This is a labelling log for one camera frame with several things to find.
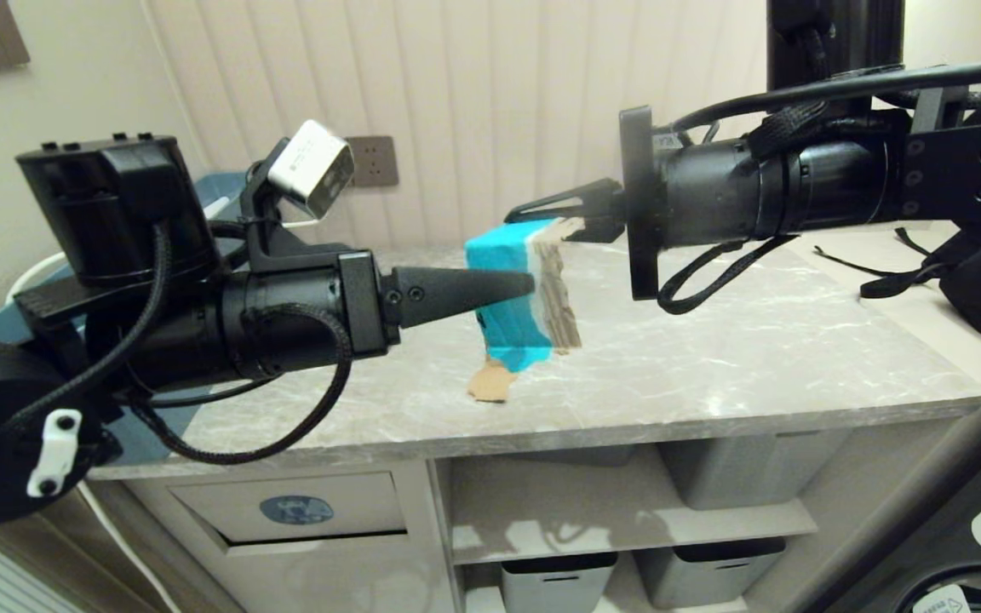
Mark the grey wall socket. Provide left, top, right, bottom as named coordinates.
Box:
left=346, top=135, right=400, bottom=189

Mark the grey metal pole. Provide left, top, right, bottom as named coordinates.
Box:
left=784, top=347, right=981, bottom=613

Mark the black strap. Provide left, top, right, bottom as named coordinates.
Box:
left=813, top=226, right=961, bottom=300

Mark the brown cardboard scrap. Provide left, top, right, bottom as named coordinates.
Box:
left=467, top=356, right=514, bottom=404

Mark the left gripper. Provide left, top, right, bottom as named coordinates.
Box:
left=201, top=249, right=536, bottom=381

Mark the grey storage bin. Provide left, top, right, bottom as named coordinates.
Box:
left=500, top=552, right=620, bottom=613
left=632, top=536, right=789, bottom=610
left=657, top=428, right=852, bottom=512

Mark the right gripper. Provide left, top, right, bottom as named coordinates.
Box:
left=504, top=106, right=898, bottom=301

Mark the teal cardboard box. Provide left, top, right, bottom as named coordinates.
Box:
left=464, top=216, right=584, bottom=374

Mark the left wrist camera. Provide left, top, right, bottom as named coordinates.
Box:
left=239, top=119, right=356, bottom=272

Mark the white drawer with blue sticker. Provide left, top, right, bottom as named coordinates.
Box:
left=167, top=470, right=412, bottom=547

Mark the black cable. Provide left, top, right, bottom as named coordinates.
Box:
left=656, top=234, right=800, bottom=316
left=669, top=58, right=981, bottom=135
left=128, top=302, right=356, bottom=466

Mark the white counter cabinet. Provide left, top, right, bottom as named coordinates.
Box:
left=86, top=396, right=981, bottom=613

